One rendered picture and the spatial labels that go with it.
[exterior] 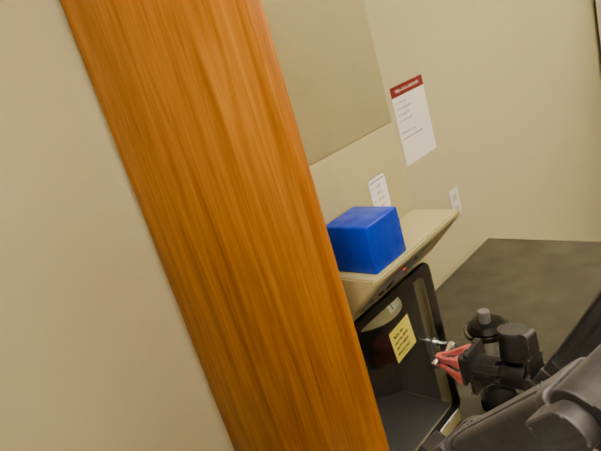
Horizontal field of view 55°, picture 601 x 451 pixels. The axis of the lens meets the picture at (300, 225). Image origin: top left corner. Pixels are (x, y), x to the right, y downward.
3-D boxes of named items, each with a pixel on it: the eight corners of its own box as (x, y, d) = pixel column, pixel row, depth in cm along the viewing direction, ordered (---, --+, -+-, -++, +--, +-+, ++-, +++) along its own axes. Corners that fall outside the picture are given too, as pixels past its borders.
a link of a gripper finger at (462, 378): (440, 335, 129) (480, 341, 122) (447, 361, 131) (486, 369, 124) (425, 352, 124) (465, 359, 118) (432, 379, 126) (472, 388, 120)
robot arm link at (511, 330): (552, 406, 106) (573, 385, 111) (545, 348, 103) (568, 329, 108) (493, 388, 115) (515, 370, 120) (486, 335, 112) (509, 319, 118)
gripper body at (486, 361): (473, 336, 122) (507, 341, 117) (482, 376, 126) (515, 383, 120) (459, 353, 118) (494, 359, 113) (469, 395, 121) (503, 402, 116)
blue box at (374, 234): (334, 271, 109) (321, 227, 106) (364, 248, 115) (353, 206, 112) (377, 275, 102) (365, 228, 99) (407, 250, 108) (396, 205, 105)
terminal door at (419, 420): (391, 491, 124) (343, 330, 112) (458, 404, 143) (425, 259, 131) (394, 493, 123) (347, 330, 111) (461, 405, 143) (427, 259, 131)
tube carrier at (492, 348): (469, 402, 149) (453, 330, 142) (498, 380, 153) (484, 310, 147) (503, 420, 140) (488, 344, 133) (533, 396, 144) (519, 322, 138)
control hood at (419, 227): (336, 323, 111) (323, 276, 107) (422, 249, 132) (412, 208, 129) (386, 332, 103) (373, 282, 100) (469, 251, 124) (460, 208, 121)
